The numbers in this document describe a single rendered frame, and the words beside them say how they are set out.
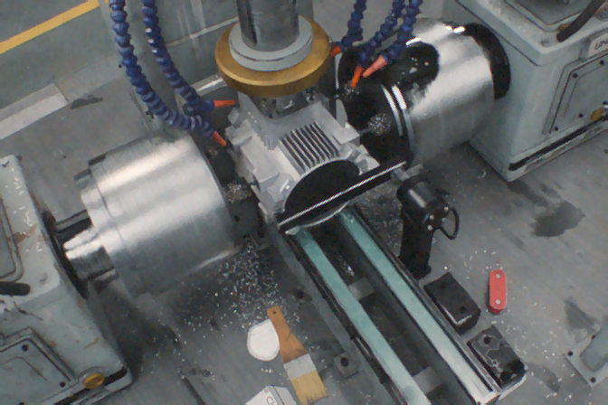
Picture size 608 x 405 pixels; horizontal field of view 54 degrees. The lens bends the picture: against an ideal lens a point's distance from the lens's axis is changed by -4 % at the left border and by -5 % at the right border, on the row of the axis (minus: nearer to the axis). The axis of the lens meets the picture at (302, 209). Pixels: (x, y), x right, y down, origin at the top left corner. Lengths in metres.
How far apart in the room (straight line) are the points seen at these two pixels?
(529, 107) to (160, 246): 0.73
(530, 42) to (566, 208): 0.40
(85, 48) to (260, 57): 2.37
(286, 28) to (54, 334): 0.57
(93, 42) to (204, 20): 2.15
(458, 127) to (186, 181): 0.49
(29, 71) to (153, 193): 2.36
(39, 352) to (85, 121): 0.78
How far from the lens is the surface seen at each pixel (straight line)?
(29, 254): 0.95
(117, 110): 1.63
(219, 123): 1.14
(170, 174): 0.96
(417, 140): 1.09
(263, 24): 0.92
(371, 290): 1.17
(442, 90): 1.10
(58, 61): 3.25
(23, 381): 1.06
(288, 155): 1.03
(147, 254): 0.96
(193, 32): 1.16
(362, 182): 1.07
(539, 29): 1.21
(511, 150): 1.34
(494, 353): 1.12
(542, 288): 1.28
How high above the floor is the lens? 1.87
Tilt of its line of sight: 54 degrees down
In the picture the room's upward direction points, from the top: 6 degrees counter-clockwise
